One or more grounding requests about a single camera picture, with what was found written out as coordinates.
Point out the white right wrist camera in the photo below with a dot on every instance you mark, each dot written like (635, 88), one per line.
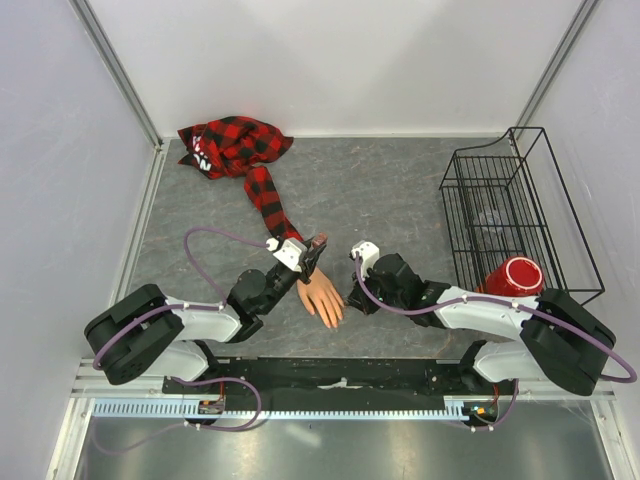
(367, 254)

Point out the mannequin hand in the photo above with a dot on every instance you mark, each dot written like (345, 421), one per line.
(320, 297)

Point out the red cup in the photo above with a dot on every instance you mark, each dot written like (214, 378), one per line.
(517, 276)

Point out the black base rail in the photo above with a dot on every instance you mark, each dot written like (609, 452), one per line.
(356, 382)

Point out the black wire rack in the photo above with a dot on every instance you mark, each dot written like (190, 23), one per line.
(519, 175)

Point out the red black plaid shirt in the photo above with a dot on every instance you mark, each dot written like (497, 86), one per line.
(242, 147)

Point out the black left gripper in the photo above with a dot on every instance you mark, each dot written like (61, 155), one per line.
(308, 264)

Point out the red nail polish bottle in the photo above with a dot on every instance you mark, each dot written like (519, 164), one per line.
(319, 240)

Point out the clear glass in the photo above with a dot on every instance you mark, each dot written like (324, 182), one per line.
(491, 220)

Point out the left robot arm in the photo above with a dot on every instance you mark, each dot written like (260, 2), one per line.
(149, 331)

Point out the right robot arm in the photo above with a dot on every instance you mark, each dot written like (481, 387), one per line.
(545, 336)

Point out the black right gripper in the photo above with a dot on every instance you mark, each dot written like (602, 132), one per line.
(358, 297)

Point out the toothed cable duct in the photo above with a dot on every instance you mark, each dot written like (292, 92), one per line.
(182, 409)

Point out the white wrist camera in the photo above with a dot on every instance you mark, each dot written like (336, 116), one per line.
(289, 252)
(367, 254)

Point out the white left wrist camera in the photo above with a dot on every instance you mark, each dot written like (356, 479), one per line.
(289, 252)

